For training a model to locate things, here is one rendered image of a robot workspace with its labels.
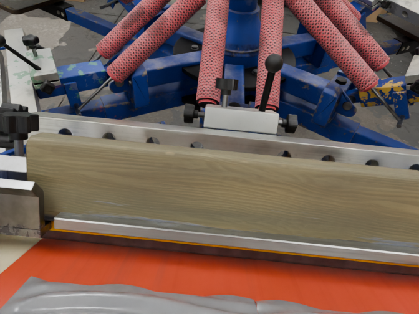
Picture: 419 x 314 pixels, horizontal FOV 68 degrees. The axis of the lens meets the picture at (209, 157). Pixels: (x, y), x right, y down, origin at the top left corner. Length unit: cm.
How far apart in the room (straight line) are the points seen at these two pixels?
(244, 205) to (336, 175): 8
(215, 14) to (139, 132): 35
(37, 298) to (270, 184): 19
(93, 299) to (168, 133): 29
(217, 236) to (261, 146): 24
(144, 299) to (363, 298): 18
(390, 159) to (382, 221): 25
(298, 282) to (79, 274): 19
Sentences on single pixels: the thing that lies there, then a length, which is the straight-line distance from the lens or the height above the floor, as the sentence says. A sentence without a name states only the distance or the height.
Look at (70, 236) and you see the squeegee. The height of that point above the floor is 122.
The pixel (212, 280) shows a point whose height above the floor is 122.
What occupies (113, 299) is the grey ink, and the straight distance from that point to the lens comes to 26.
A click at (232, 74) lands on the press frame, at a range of 91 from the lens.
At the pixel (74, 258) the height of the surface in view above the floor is 121.
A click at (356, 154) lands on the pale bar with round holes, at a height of 116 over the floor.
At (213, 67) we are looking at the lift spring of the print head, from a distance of 67.
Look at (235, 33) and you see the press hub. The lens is 94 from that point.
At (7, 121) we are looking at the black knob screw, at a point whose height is 125.
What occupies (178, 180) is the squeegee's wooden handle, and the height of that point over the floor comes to 128.
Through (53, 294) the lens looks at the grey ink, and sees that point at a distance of 27.
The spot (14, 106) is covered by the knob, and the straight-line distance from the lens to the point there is 59.
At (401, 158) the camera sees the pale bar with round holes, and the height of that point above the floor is 116.
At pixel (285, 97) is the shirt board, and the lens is 102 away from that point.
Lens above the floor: 149
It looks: 46 degrees down
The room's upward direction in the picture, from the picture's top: 6 degrees clockwise
